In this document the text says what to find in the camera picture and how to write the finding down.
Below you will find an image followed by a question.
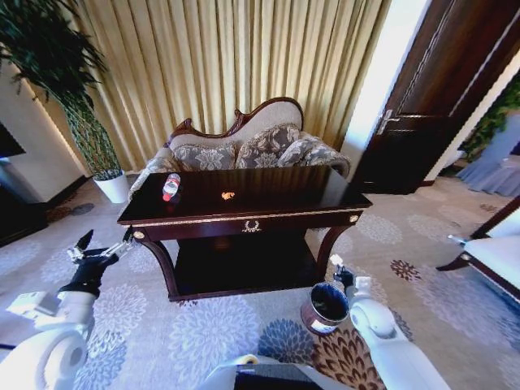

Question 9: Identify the dark wooden white-seat chair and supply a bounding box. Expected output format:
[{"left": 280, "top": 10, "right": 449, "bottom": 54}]
[{"left": 435, "top": 197, "right": 520, "bottom": 305}]

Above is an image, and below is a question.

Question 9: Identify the green leafy bush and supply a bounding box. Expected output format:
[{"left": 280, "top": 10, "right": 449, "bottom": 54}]
[{"left": 461, "top": 85, "right": 520, "bottom": 163}]

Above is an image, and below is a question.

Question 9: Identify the dark wooden console table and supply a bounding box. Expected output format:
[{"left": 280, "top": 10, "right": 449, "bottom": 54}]
[{"left": 116, "top": 164, "right": 373, "bottom": 303}]

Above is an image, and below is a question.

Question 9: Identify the beige carved wooden sofa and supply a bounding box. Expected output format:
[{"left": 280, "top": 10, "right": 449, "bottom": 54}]
[{"left": 128, "top": 96, "right": 353, "bottom": 201}]

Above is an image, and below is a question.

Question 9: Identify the dark low cabinet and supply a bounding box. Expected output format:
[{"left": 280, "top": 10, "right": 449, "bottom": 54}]
[{"left": 0, "top": 184, "right": 50, "bottom": 248}]

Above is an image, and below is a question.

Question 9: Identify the golden pleated curtain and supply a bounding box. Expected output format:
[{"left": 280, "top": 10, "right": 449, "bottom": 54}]
[{"left": 67, "top": 0, "right": 393, "bottom": 172}]

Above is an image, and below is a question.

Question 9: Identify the pale blue chair cover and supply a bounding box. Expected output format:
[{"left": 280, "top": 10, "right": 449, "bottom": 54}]
[{"left": 456, "top": 151, "right": 520, "bottom": 201}]

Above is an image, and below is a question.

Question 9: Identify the dark flat screen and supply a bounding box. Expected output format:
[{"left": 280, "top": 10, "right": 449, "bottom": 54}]
[{"left": 0, "top": 121, "right": 28, "bottom": 158}]

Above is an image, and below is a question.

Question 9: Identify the grey floral cushion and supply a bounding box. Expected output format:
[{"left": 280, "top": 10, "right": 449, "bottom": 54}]
[
  {"left": 235, "top": 125, "right": 303, "bottom": 170},
  {"left": 277, "top": 137, "right": 331, "bottom": 168},
  {"left": 171, "top": 143, "right": 238, "bottom": 173}
]

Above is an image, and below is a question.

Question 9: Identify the dark round trash bin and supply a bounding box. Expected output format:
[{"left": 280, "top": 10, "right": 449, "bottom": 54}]
[{"left": 300, "top": 281, "right": 351, "bottom": 336}]

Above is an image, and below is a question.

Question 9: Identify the dark wooden door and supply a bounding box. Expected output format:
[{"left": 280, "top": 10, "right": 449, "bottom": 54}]
[{"left": 350, "top": 0, "right": 520, "bottom": 196}]

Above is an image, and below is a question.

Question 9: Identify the tall green potted plant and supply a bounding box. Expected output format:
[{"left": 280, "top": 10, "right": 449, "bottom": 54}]
[{"left": 0, "top": 0, "right": 124, "bottom": 182}]

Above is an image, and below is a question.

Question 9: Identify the clear plastic water bottle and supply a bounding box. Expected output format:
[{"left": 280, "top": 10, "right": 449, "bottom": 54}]
[{"left": 162, "top": 172, "right": 183, "bottom": 203}]

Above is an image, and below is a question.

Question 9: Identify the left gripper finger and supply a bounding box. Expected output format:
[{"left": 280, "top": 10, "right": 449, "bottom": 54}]
[
  {"left": 99, "top": 227, "right": 135, "bottom": 261},
  {"left": 66, "top": 229, "right": 95, "bottom": 263}
]

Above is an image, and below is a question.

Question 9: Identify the white plant pot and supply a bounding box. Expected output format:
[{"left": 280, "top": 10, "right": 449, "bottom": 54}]
[{"left": 93, "top": 169, "right": 132, "bottom": 206}]

